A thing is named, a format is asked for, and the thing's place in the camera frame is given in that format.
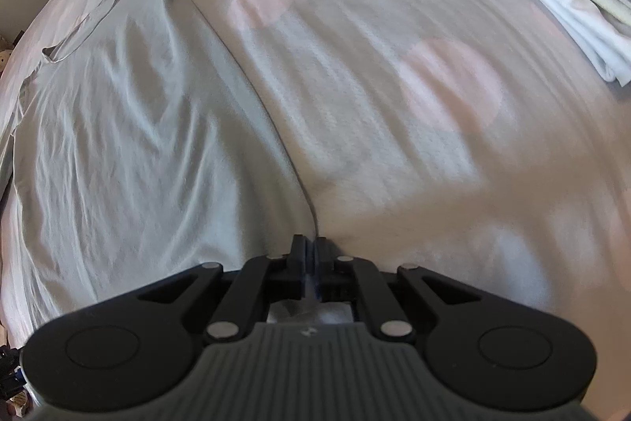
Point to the polka dot bed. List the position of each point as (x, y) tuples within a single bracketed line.
[(394, 154)]

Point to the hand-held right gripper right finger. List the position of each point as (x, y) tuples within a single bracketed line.
[(325, 263)]

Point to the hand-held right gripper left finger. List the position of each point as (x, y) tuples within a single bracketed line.
[(298, 263)]

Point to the folded white cloth pile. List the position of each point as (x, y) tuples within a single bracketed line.
[(572, 21)]

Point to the grey-blue shirt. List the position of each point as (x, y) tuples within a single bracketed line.
[(123, 130)]

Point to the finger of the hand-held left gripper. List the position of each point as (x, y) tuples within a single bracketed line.
[(11, 371)]

